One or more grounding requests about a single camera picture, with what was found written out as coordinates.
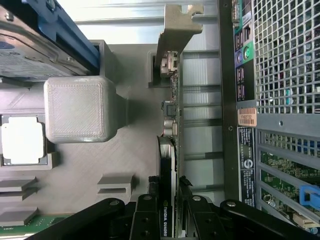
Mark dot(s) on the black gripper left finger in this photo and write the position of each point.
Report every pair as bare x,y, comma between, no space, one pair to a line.
147,220

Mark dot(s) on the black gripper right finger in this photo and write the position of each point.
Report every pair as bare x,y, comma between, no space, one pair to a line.
200,220

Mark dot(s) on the grey parts rack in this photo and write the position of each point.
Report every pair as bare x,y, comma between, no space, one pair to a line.
82,160

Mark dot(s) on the green motherboard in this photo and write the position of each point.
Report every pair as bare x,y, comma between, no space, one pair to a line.
282,162

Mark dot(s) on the blue card retention clip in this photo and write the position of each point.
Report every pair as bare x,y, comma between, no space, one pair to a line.
308,196

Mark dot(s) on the orange barcode sticker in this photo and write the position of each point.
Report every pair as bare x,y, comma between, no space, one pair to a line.
247,117

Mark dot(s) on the black open PC case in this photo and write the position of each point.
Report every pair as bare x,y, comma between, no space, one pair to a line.
228,75

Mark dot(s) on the silver CPU chip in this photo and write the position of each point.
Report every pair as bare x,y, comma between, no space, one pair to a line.
22,140

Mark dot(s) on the hard disk in blue carrier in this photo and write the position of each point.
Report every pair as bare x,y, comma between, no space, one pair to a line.
30,45

